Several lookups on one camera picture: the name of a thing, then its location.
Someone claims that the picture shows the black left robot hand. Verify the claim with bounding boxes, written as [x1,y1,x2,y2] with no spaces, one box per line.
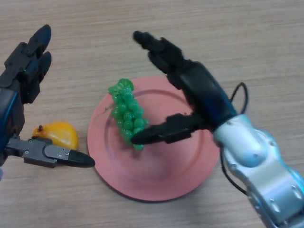
[0,24,96,169]

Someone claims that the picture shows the green grapes bunch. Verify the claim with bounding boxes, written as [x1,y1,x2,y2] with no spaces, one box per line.
[95,78,150,151]

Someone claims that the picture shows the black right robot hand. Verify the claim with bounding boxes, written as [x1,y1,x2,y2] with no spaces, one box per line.
[131,30,238,146]

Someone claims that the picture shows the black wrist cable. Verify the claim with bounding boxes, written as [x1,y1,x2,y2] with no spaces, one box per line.
[220,82,249,198]

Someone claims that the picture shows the yellow pear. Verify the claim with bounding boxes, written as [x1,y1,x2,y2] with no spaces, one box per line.
[32,121,79,151]

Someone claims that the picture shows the pink round plate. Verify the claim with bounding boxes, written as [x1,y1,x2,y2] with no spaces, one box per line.
[87,76,220,202]

